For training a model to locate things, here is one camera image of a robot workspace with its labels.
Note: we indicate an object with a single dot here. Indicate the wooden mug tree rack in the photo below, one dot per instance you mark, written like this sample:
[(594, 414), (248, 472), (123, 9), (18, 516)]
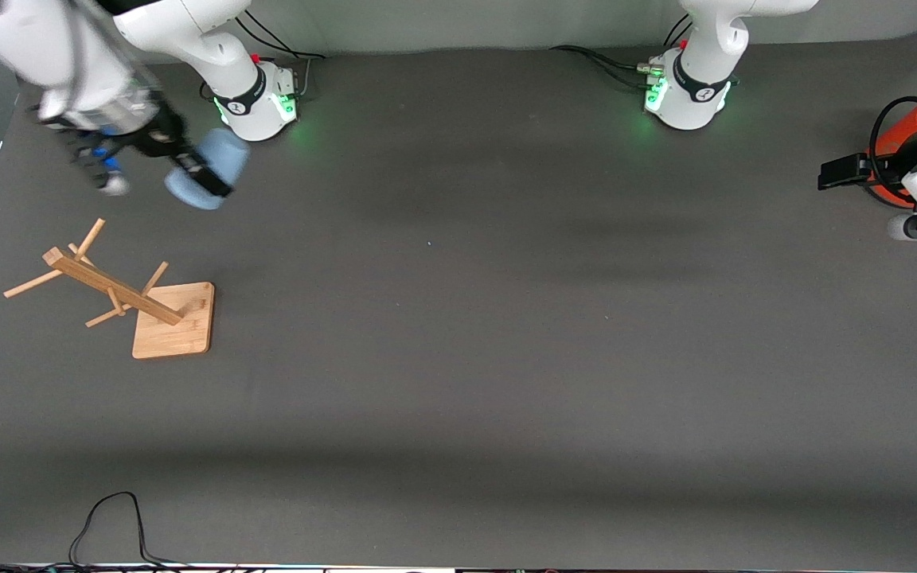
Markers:
[(172, 334)]

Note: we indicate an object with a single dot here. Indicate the orange cylinder with grey lid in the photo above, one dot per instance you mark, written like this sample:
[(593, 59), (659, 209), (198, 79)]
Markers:
[(904, 131)]

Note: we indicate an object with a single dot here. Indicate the dark grey table cloth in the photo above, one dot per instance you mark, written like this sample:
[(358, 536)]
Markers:
[(458, 398)]

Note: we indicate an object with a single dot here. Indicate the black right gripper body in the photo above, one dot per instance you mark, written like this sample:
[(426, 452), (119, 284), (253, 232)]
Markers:
[(158, 135)]

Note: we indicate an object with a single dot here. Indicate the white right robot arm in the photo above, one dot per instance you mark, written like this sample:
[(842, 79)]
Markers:
[(236, 79)]

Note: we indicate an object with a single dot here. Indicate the light blue cup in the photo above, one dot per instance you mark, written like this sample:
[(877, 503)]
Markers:
[(228, 155)]

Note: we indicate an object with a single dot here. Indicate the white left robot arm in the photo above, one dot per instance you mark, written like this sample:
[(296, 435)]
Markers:
[(697, 79)]

